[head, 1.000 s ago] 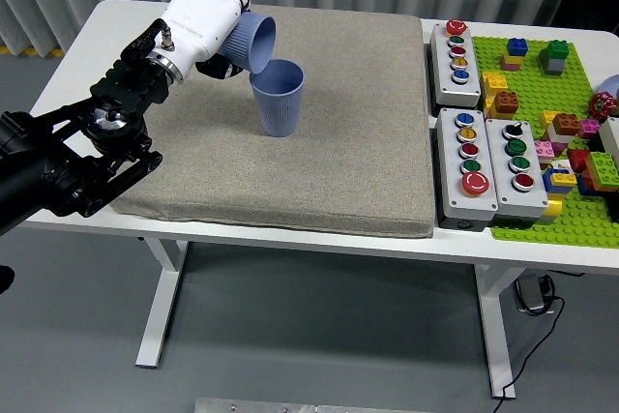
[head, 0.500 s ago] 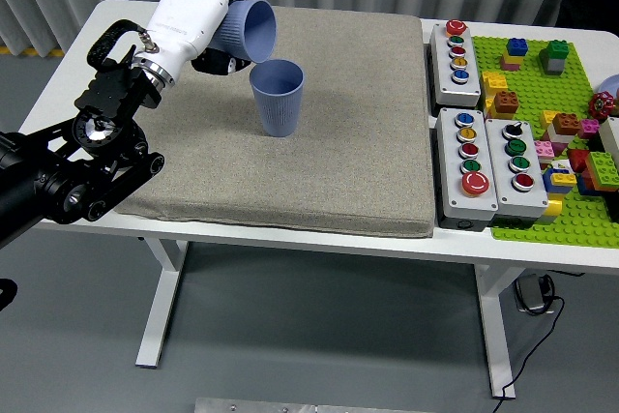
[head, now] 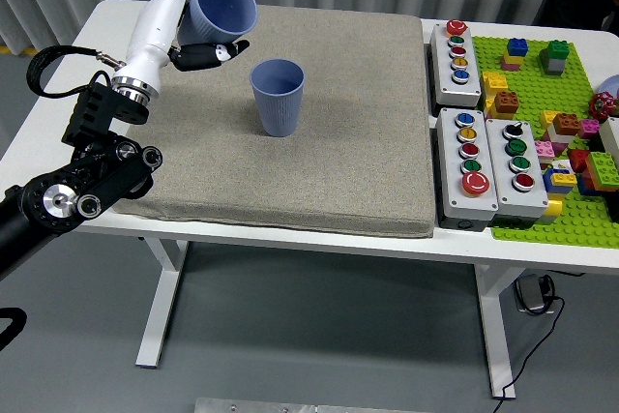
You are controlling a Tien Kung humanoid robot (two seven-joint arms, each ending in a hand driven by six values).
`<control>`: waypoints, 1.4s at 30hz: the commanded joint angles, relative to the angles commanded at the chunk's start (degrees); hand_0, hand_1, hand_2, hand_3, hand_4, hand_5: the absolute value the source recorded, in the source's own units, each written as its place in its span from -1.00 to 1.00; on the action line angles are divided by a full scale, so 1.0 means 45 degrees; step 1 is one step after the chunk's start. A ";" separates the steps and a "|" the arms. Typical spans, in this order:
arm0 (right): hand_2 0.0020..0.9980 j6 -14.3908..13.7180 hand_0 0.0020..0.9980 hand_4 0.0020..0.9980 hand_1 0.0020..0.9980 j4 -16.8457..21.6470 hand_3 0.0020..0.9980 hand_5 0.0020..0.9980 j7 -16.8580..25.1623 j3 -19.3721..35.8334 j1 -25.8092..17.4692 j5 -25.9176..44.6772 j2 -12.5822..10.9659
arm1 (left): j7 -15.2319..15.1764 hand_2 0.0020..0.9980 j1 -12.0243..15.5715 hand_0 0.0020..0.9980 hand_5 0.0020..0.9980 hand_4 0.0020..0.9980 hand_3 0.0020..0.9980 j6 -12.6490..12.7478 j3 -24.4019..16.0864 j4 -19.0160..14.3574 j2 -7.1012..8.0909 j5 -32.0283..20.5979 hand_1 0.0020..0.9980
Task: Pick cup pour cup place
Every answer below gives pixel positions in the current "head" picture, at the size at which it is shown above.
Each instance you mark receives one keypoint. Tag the grey-brown cushion mat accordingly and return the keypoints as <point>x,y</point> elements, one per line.
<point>314,166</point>

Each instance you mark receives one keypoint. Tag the green grey brick stack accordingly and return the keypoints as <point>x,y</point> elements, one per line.
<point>556,57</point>

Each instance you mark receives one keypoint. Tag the white box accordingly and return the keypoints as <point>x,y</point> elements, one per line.
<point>611,139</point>

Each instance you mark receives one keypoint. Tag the red toy brick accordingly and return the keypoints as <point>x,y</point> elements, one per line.
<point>578,160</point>

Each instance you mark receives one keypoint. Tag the orange white yellow brick stack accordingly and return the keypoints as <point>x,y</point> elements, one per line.
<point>563,125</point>

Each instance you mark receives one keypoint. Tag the large green toy brick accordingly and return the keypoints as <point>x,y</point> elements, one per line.
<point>603,170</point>

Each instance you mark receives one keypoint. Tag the white table leg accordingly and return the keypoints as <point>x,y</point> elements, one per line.
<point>162,297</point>
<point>498,326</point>

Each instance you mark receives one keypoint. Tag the orange toy brick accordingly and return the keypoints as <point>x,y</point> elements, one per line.
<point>506,102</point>

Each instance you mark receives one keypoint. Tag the blue yellow pink brick stack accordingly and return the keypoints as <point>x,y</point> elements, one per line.
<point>513,52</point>

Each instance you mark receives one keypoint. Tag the blue ribbed plastic cup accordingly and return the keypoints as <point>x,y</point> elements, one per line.
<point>278,113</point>
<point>222,7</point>

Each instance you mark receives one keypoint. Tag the yellow grey brick stack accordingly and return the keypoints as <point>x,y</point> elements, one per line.
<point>551,210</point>

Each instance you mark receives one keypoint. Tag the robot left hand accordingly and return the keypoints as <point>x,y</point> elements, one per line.
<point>150,36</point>

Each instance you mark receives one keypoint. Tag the yellow black floor tape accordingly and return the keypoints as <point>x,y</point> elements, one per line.
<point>34,51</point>

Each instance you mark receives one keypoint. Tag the green studded baseplate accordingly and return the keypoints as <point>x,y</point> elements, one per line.
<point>532,89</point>

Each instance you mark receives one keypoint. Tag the grey four-button control box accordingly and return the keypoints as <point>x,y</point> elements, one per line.
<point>498,166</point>

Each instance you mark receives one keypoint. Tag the grey power adapter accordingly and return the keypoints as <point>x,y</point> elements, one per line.
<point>529,293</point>

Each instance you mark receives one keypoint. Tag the small pink toy brick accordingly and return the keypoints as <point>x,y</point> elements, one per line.
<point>589,128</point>

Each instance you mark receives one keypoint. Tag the grey five-button control box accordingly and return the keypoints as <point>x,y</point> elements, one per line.
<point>447,79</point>
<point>452,181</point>

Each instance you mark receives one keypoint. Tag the pale purple bowl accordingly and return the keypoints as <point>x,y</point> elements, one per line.
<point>611,85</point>

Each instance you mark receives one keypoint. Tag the red valve wheel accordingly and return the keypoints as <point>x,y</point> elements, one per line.
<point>601,106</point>

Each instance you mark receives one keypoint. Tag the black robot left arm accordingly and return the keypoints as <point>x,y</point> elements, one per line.
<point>111,176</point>

